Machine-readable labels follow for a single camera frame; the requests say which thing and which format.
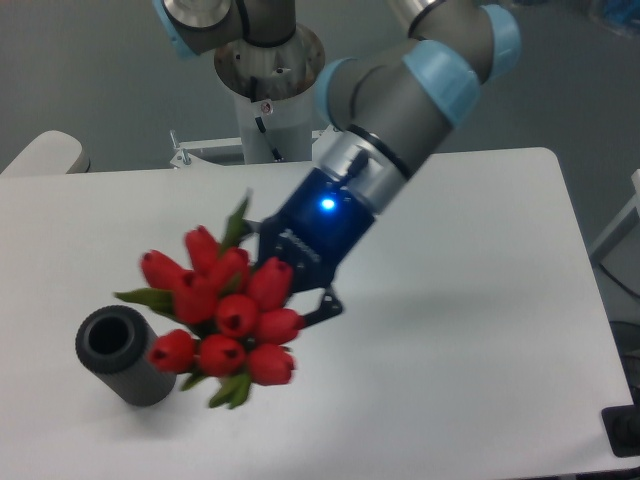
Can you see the red tulip bouquet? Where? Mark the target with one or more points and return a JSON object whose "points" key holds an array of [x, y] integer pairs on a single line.
{"points": [[233, 324]]}

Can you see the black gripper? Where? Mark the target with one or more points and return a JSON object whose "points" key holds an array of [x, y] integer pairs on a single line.
{"points": [[313, 231]]}

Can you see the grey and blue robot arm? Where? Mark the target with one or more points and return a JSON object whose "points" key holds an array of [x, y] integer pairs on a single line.
{"points": [[368, 125]]}

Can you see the grey ribbed cylindrical vase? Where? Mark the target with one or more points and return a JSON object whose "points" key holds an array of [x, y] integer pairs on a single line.
{"points": [[113, 343]]}

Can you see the white furniture at right edge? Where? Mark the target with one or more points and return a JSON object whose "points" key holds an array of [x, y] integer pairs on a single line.
{"points": [[618, 228]]}

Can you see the white metal base bracket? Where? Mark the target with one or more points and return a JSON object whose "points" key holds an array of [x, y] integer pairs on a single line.
{"points": [[228, 151]]}

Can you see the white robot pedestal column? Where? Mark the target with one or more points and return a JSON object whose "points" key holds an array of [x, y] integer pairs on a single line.
{"points": [[272, 90]]}

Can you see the black device at table corner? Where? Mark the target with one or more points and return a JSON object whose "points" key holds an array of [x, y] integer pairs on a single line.
{"points": [[622, 428]]}

